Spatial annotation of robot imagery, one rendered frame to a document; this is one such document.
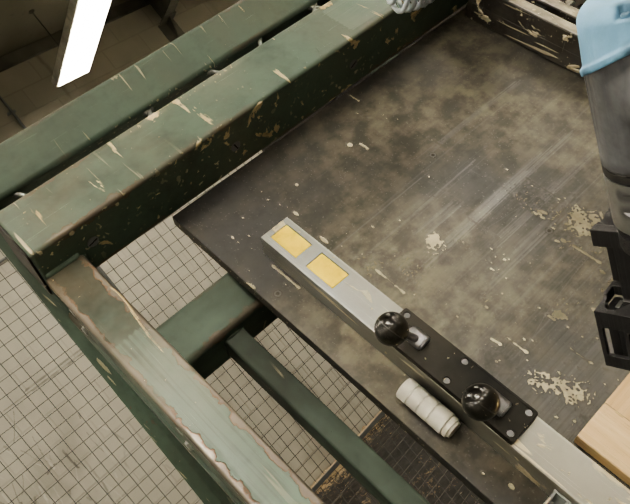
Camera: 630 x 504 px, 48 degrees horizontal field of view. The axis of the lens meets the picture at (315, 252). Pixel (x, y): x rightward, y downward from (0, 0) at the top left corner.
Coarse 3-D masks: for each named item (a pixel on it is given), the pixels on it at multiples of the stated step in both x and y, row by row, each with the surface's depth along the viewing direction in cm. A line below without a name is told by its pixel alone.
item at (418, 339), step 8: (392, 312) 75; (376, 320) 76; (384, 320) 75; (392, 320) 74; (400, 320) 75; (376, 328) 75; (384, 328) 74; (392, 328) 74; (400, 328) 74; (408, 328) 75; (416, 328) 85; (376, 336) 75; (384, 336) 74; (392, 336) 74; (400, 336) 74; (408, 336) 80; (416, 336) 83; (424, 336) 84; (384, 344) 75; (392, 344) 75; (416, 344) 84; (424, 344) 84
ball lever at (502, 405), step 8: (472, 384) 71; (480, 384) 70; (464, 392) 71; (472, 392) 70; (480, 392) 69; (488, 392) 69; (496, 392) 70; (464, 400) 70; (472, 400) 69; (480, 400) 69; (488, 400) 69; (496, 400) 69; (504, 400) 79; (464, 408) 70; (472, 408) 69; (480, 408) 69; (488, 408) 69; (496, 408) 69; (504, 408) 78; (472, 416) 70; (480, 416) 69; (488, 416) 69
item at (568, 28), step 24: (480, 0) 124; (504, 0) 120; (528, 0) 120; (552, 0) 119; (504, 24) 123; (528, 24) 119; (552, 24) 116; (528, 48) 122; (552, 48) 119; (576, 48) 115; (576, 72) 118
